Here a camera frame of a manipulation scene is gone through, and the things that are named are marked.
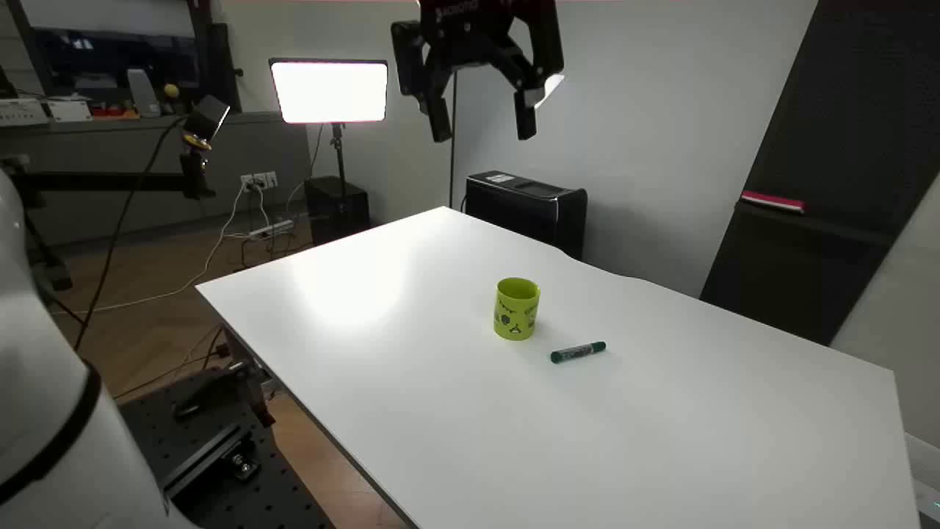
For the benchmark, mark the grey background counter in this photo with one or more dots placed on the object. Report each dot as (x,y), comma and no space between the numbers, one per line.
(106,149)

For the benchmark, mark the small yellow counter object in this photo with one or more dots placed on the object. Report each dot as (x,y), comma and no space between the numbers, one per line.
(170,92)

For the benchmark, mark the black perforated breadboard base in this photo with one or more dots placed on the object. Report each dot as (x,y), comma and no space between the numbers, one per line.
(223,461)

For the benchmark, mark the white floor power strip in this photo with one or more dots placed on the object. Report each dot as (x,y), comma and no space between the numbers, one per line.
(269,227)

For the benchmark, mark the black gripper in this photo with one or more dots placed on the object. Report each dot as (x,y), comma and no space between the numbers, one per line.
(486,24)

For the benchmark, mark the white wall socket strip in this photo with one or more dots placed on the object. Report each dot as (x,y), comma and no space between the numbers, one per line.
(258,180)

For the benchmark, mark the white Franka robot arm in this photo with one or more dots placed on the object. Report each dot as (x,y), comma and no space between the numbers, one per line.
(38,421)

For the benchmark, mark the small black box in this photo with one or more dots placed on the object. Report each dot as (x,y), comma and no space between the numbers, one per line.
(335,211)

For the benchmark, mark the green printed mug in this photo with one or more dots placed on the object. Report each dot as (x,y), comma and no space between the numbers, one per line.
(515,311)

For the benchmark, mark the bright rectangular light panel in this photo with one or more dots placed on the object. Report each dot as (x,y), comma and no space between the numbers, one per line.
(330,92)

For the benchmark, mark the pink label strip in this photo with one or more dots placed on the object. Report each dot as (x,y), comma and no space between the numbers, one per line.
(774,200)

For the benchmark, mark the black light stand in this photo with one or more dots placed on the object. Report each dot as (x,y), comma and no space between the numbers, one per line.
(339,151)

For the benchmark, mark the large black computer case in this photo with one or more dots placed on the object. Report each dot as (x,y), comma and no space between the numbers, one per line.
(526,206)

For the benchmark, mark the tall black panel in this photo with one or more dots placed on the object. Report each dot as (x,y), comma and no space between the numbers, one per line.
(831,165)

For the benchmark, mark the black camera on mount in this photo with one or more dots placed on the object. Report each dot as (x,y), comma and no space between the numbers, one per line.
(205,120)

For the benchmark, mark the white papers on counter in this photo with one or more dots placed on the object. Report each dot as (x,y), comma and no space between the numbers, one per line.
(38,109)

